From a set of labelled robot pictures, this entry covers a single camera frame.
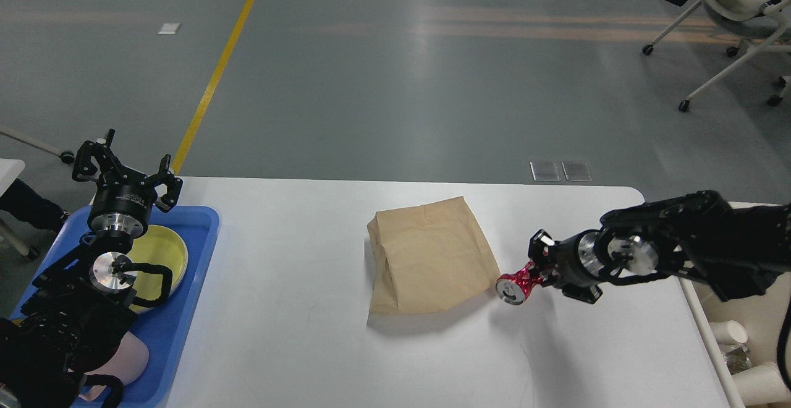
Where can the white office chair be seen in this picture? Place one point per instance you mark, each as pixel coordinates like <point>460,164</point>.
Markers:
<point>761,25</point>

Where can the white paper cup in bin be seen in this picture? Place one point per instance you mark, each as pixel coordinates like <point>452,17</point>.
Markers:
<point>729,333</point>

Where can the white chair leg with caster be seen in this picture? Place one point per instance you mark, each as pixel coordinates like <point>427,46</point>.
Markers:
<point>66,157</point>

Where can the beige plastic bin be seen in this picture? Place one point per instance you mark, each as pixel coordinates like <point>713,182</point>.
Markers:
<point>753,323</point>

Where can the floor outlet plates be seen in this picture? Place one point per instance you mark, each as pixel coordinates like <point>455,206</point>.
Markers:
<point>570,171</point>

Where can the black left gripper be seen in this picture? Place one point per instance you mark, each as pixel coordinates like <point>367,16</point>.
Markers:
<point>122,207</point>

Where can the brown paper bag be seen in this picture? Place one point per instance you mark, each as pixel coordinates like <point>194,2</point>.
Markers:
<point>429,258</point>

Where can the pink mug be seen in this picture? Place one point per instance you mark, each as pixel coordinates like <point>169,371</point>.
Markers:
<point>129,361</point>

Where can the white paper cup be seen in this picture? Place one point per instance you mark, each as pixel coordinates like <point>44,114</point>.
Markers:
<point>762,384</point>
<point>729,333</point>

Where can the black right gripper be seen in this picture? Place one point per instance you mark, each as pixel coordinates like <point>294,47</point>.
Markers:
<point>577,265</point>

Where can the crushed red soda can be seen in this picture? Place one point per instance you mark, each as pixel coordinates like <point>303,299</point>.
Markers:
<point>515,288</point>

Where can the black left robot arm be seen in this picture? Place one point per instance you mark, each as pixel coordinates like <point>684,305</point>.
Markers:
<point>81,308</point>

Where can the blue plastic tray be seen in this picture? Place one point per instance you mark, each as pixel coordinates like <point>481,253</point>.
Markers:
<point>163,329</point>

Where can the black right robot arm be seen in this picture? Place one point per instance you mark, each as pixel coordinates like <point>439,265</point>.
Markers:
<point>736,252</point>

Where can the aluminium foil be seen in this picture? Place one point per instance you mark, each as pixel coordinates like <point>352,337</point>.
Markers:
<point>736,358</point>

